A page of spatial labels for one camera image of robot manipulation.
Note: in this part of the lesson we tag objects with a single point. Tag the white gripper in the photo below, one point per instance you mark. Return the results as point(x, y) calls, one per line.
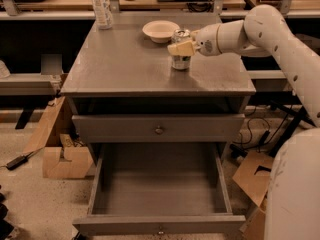
point(207, 40)

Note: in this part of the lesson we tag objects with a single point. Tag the silver 7up can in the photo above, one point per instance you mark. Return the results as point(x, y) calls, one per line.
point(180, 62)

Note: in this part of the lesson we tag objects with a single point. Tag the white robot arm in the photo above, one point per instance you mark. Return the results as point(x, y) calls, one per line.
point(293, 210)

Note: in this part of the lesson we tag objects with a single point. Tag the closed grey top drawer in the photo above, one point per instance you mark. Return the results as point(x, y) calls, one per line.
point(157, 128)

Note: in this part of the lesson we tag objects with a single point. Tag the grey drawer cabinet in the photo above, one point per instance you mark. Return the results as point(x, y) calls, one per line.
point(120, 71)

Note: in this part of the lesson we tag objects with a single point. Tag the open grey middle drawer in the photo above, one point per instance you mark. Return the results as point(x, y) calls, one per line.
point(158, 188)

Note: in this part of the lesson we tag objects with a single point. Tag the white paper bowl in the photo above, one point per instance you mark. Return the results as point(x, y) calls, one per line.
point(160, 31)

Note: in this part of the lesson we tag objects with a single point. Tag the clear plastic water bottle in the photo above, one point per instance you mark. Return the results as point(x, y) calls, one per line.
point(103, 15)

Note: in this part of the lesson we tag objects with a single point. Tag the cardboard box on right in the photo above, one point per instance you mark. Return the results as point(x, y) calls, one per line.
point(253, 176)

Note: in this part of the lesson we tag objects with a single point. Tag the cardboard box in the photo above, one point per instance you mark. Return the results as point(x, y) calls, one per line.
point(63, 157)
point(253, 176)

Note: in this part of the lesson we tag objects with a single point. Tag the cardboard box on left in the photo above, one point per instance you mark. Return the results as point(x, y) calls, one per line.
point(63, 157)

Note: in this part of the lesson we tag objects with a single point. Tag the black power adapter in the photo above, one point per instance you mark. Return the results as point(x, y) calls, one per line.
point(15, 163)

